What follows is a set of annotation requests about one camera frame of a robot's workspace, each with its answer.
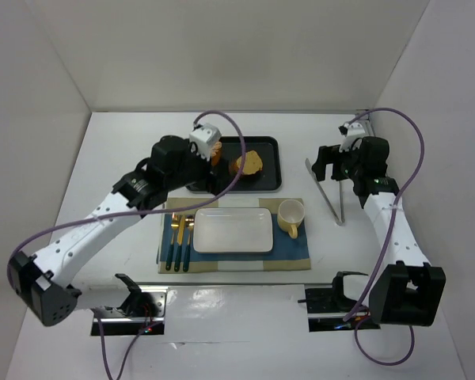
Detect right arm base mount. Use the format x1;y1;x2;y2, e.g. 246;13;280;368
297;271;380;333

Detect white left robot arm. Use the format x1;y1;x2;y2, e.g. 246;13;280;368
7;133;221;327

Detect orange ridged bread roll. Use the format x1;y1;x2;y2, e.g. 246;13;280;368
211;142;222;166

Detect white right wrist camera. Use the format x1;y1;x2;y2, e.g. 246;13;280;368
338;122;367;152

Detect metal tongs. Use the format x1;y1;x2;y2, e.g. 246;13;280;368
305;158;346;226

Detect yellow ceramic mug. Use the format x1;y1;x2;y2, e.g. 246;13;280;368
277;199;305;239

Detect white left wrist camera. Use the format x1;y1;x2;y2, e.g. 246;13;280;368
188;123;222;161

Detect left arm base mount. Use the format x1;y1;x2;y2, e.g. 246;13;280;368
91;273;169;336

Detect white rectangular plate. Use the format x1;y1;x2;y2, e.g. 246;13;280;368
192;207;273;254

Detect black rectangular tray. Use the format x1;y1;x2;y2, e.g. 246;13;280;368
184;135;283;194

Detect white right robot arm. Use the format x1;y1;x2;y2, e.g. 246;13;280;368
311;136;447;326

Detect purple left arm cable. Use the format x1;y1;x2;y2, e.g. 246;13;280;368
6;110;247;380

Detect tan bread slice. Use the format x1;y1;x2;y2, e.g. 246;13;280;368
229;150;264;179

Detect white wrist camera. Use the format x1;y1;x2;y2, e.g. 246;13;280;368
188;123;222;161
338;122;367;152

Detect gold knife green handle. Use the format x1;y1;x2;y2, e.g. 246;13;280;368
174;215;186;272

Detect gold spoon green handle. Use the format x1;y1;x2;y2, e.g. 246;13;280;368
182;215;195;272

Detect gold fork green handle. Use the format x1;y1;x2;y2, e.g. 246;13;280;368
165;213;180;272

